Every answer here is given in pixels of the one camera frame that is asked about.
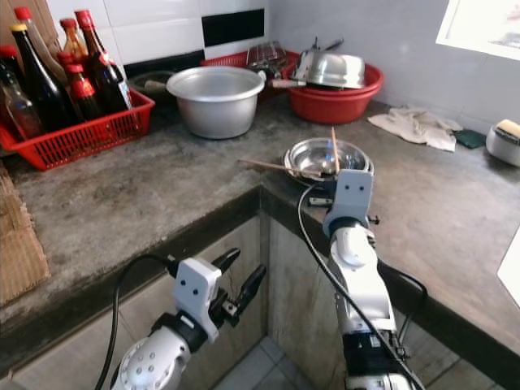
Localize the white ceramic bowl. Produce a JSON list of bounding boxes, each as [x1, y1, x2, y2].
[[485, 119, 520, 167]]

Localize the wooden chopstick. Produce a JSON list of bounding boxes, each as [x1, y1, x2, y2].
[[237, 158, 326, 178], [329, 126, 342, 176]]

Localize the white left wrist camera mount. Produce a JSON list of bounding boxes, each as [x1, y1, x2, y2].
[[175, 258, 223, 339]]

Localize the tall brown bottle red cap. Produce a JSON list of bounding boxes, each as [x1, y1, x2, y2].
[[14, 6, 67, 82]]

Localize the steel ladle wooden handle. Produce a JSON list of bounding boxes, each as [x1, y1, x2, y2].
[[270, 47, 308, 88]]

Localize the dark soy bottle yellow cap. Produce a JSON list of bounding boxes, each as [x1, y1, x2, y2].
[[11, 23, 72, 131]]

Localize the yellow sponge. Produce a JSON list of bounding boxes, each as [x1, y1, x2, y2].
[[496, 119, 520, 137]]

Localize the red plastic bottle basket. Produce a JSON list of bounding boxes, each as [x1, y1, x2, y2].
[[0, 88, 155, 171]]

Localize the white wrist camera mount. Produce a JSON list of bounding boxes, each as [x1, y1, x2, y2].
[[175, 258, 223, 339], [323, 169, 375, 236]]

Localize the clear glass bottle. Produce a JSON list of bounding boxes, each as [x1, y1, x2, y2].
[[2, 73, 46, 139]]

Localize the large aluminium pot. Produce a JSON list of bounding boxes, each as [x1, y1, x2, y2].
[[167, 67, 267, 140]]

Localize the large steel mixing bowl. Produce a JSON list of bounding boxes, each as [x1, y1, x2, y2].
[[295, 50, 366, 90]]

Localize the green scouring pad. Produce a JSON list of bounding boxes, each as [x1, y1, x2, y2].
[[453, 128, 488, 150]]

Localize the black-handled utensil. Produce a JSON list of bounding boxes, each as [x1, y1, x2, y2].
[[309, 37, 345, 54]]

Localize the red-labelled bottle red cap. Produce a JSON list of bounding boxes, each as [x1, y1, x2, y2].
[[67, 63, 106, 121]]

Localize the brown wooden board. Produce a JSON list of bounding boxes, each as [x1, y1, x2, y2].
[[0, 0, 41, 50]]

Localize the orange sauce bottle red cap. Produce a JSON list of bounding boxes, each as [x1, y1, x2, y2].
[[61, 18, 89, 62]]

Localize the dark metal pan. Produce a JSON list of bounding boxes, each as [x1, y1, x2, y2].
[[130, 70, 176, 98]]

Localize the tall dark bottle red cap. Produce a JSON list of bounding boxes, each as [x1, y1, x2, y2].
[[75, 10, 132, 113]]

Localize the red plastic basin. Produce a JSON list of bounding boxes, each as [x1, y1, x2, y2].
[[284, 63, 384, 124]]

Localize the bright window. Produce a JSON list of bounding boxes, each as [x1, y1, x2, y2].
[[436, 0, 520, 62]]

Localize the white crumpled cloth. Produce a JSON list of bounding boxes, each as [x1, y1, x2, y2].
[[367, 106, 462, 153]]

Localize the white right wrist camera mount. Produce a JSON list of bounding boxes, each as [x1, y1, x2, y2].
[[323, 169, 375, 236]]

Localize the red plastic dish basket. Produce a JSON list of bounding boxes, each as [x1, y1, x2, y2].
[[201, 49, 301, 98]]

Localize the round steel bowl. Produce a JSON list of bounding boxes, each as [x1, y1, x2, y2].
[[284, 137, 375, 181]]

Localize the grey cabinet front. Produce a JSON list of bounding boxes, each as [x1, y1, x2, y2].
[[8, 215, 520, 390]]

